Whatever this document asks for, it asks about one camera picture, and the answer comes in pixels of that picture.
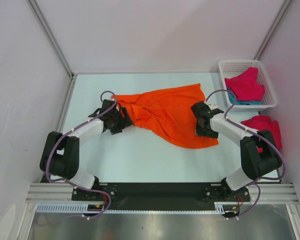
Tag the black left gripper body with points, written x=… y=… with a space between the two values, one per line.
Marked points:
x=117 y=124

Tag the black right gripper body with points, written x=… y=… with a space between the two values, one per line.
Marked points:
x=205 y=131

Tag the orange t shirt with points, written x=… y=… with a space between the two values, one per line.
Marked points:
x=167 y=113

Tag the white plastic basket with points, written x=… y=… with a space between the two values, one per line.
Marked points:
x=234 y=67

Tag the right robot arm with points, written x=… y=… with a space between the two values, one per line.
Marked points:
x=259 y=154

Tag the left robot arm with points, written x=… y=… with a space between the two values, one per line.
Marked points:
x=61 y=153

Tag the pink t shirt in basket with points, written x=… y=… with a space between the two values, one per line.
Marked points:
x=245 y=86

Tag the folded pink t shirt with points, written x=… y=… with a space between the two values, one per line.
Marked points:
x=263 y=122

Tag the aluminium front rail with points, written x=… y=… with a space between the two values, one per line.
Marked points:
x=271 y=193

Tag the white slotted cable duct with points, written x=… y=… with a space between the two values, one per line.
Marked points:
x=96 y=208

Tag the right aluminium corner post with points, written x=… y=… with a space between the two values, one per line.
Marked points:
x=279 y=17

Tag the aluminium corner post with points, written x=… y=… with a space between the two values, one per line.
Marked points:
x=279 y=17
x=34 y=6

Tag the left aluminium corner post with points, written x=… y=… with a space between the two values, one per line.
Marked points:
x=34 y=6

